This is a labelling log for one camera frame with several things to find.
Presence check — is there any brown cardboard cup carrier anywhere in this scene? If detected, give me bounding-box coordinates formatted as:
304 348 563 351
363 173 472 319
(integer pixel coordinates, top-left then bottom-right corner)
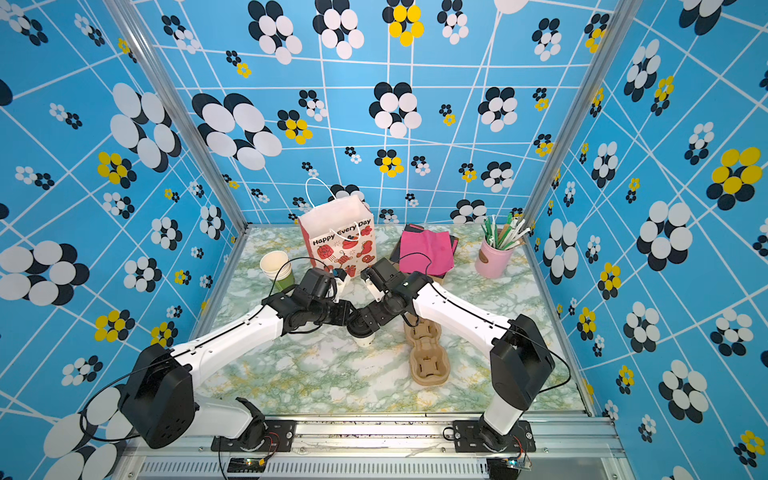
404 313 451 387

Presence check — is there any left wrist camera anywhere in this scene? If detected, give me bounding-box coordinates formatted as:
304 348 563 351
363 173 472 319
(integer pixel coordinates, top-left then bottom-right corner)
331 268 351 303

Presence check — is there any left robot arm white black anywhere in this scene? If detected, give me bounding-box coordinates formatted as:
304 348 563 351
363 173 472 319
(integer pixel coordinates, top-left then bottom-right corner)
106 268 351 451

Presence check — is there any black coffee cup lid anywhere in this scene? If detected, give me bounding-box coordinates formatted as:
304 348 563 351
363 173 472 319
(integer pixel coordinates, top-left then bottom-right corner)
346 313 375 339

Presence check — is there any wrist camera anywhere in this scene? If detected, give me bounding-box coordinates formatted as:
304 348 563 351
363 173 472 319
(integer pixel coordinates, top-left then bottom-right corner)
331 268 351 303
364 278 386 302

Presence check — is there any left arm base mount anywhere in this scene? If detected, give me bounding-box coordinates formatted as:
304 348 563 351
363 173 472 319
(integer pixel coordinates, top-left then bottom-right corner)
210 418 298 454

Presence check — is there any red white gift bag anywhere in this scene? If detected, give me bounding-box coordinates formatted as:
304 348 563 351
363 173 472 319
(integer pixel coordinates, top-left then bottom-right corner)
298 177 379 277

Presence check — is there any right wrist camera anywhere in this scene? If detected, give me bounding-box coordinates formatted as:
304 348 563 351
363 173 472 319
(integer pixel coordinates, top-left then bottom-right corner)
364 278 386 302

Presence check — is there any pink napkin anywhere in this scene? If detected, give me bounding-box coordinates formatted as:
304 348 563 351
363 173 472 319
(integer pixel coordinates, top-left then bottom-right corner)
398 229 455 277

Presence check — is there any green white paper cup stack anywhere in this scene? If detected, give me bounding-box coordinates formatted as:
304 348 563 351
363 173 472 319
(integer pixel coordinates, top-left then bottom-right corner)
260 250 295 291

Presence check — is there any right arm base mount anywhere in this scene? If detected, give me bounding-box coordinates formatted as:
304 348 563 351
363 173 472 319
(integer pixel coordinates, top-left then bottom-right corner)
451 419 537 456

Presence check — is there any white green straws bundle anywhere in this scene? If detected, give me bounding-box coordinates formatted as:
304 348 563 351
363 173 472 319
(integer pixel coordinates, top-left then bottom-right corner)
481 213 532 251

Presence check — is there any pink straw holder cup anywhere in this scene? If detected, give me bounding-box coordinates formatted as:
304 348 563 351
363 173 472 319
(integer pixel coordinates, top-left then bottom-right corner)
475 239 513 279

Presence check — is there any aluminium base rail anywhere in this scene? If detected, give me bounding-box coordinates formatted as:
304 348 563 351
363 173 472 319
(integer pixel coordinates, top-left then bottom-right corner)
114 412 634 479

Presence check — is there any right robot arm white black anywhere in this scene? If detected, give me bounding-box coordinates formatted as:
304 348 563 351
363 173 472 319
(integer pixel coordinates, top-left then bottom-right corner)
360 259 560 437

